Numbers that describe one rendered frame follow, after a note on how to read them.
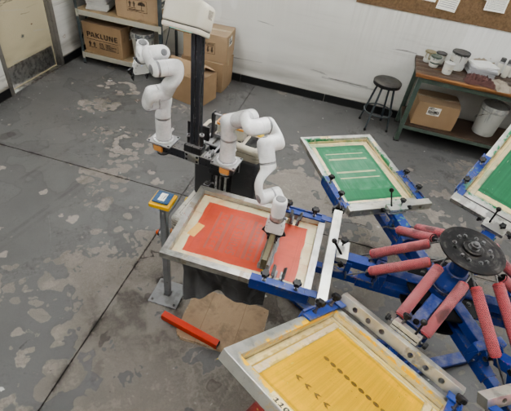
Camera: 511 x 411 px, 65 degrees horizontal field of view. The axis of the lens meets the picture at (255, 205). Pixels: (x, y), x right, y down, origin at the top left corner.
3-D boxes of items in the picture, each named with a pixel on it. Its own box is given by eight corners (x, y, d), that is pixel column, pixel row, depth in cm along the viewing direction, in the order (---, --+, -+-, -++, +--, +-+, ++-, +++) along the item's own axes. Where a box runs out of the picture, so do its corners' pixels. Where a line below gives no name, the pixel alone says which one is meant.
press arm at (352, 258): (332, 262, 214) (335, 256, 211) (334, 254, 218) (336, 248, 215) (365, 271, 212) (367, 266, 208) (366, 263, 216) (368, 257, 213)
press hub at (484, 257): (350, 395, 263) (436, 262, 173) (355, 342, 292) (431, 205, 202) (411, 415, 258) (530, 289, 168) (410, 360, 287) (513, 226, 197)
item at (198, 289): (184, 300, 240) (183, 254, 212) (186, 295, 243) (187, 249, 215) (257, 324, 234) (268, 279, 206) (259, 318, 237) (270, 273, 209)
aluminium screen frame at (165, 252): (159, 257, 208) (158, 252, 206) (200, 189, 251) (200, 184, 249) (307, 302, 198) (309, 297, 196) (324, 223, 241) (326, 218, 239)
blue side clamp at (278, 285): (247, 287, 202) (248, 278, 198) (250, 279, 206) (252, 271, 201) (306, 304, 198) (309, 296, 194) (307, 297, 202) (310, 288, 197)
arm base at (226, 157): (224, 149, 254) (225, 128, 243) (242, 156, 251) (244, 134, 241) (213, 162, 243) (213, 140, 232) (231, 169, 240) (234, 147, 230)
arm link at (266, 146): (243, 120, 204) (267, 115, 211) (248, 161, 211) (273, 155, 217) (258, 120, 191) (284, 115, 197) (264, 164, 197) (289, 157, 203)
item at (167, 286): (147, 301, 298) (137, 205, 234) (160, 278, 314) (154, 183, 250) (175, 309, 295) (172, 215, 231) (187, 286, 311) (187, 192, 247)
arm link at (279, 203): (262, 186, 205) (279, 182, 209) (260, 201, 212) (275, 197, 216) (278, 205, 196) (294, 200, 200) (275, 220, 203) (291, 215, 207)
